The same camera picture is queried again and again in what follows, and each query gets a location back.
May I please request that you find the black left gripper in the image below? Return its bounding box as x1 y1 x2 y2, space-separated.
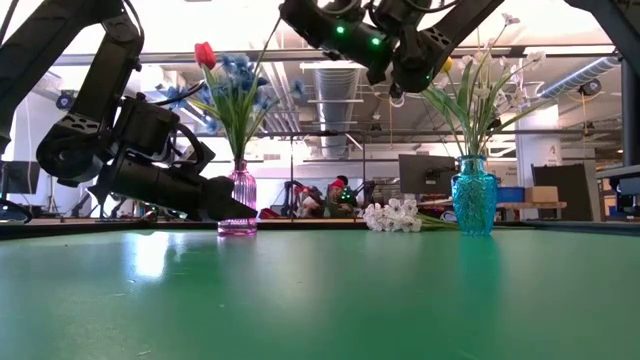
87 148 259 222

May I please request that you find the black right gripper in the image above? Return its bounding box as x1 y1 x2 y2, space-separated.
278 0 397 86

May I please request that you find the purple glass vase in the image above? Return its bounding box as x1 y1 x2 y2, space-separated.
218 159 259 237

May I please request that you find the white flower bunch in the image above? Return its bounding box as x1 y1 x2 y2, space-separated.
457 12 551 159
362 197 459 234

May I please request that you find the blue glass vase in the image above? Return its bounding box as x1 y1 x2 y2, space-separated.
451 154 500 237

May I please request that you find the white ceiling light bar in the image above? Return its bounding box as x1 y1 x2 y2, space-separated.
299 60 374 72

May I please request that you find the green table mat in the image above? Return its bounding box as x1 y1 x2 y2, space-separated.
0 227 640 360

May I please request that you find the large black monitor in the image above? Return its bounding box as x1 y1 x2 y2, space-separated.
398 153 459 196

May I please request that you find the gray overhead beam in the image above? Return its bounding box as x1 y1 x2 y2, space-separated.
52 44 619 69

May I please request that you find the small black monitor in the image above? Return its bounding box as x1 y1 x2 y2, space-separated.
0 159 43 196

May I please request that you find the blue plastic bin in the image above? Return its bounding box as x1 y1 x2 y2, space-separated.
497 186 526 204

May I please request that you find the cardboard box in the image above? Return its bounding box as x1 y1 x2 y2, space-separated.
524 185 560 204

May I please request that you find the wooden background table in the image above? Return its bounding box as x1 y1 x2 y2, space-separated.
497 201 569 222

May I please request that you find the black standing panel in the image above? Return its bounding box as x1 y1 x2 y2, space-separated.
530 162 596 222

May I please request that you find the gray side desk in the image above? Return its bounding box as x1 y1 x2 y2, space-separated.
594 164 640 221

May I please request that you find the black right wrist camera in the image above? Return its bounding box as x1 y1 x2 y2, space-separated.
369 0 419 34

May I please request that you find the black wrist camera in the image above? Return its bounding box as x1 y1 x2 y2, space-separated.
369 0 419 34
113 94 182 162

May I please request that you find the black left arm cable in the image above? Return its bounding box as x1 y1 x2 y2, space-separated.
122 0 217 176

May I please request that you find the wide silver ceiling duct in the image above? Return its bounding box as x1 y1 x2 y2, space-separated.
312 67 362 160

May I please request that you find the black table frame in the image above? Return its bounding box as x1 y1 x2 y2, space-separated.
0 218 640 242

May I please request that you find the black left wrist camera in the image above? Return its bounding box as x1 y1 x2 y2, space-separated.
113 94 182 162

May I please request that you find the black hanging cable reel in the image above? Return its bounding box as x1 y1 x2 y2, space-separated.
578 77 604 99
54 88 80 112

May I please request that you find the slim ribbed silver duct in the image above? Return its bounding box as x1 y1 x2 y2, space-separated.
537 55 621 100

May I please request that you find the black vertical post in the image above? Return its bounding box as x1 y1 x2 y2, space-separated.
619 57 640 169

